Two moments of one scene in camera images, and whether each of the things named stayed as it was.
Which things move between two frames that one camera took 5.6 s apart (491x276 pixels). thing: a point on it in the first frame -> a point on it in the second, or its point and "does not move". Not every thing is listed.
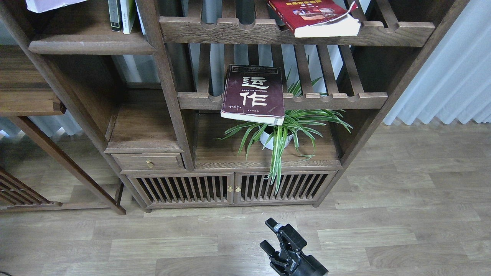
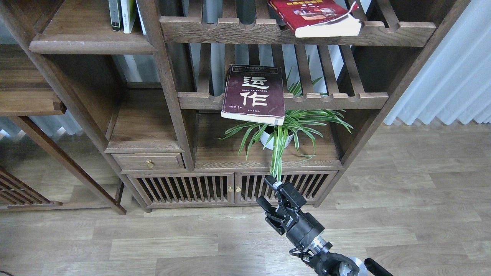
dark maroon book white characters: [254, 93] does not move
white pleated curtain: [455, 82] does not move
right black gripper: [289, 263] -> [300, 227]
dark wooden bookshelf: [185, 105] does not move
